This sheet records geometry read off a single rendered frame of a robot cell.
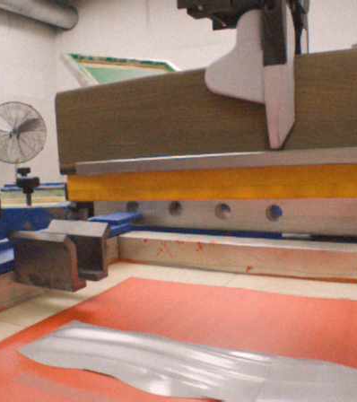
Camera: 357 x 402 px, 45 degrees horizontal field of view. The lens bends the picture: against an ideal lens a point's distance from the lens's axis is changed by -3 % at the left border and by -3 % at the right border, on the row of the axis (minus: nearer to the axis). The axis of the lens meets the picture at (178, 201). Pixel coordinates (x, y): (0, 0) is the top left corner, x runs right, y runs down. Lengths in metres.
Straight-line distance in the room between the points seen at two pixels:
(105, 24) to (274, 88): 5.35
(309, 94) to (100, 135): 0.17
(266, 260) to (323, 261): 0.06
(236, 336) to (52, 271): 0.17
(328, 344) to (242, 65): 0.21
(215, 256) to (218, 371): 0.25
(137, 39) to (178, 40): 0.53
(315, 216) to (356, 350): 0.25
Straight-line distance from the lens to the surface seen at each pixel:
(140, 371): 0.29
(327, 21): 4.63
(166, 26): 5.17
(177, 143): 0.33
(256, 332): 0.36
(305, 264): 0.49
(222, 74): 0.31
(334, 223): 0.55
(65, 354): 0.33
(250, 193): 0.33
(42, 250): 0.41
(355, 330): 0.37
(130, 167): 0.34
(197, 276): 0.50
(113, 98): 0.36
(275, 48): 0.29
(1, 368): 0.33
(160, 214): 0.62
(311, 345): 0.34
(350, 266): 0.48
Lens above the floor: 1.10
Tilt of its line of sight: 7 degrees down
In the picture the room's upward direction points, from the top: 2 degrees counter-clockwise
